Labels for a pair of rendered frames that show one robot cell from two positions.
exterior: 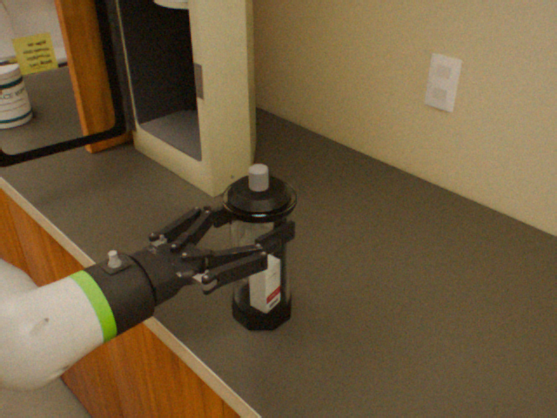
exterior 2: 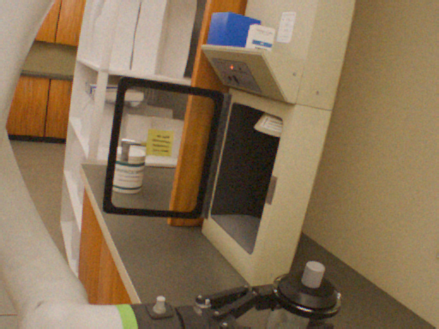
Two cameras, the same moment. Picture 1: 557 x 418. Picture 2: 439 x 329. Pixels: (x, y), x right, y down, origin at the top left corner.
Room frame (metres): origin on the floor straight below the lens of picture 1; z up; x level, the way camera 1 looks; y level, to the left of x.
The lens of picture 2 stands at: (0.17, 0.07, 1.45)
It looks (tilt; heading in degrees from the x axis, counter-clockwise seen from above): 14 degrees down; 14
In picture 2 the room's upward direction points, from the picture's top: 11 degrees clockwise
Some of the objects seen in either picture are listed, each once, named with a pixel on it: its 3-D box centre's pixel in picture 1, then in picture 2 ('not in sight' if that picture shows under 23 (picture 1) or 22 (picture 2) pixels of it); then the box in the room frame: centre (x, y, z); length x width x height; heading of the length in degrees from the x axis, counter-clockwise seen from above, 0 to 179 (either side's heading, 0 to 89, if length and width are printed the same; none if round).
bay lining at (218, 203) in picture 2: (204, 53); (278, 175); (1.24, 0.17, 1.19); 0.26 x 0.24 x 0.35; 44
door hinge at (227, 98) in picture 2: (117, 51); (215, 158); (1.26, 0.37, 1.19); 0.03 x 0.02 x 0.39; 44
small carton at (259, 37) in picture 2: not in sight; (260, 39); (1.09, 0.27, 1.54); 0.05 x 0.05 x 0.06; 27
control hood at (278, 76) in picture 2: not in sight; (243, 70); (1.12, 0.30, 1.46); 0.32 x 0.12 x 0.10; 44
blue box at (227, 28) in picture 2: not in sight; (233, 32); (1.19, 0.36, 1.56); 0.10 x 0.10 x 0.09; 44
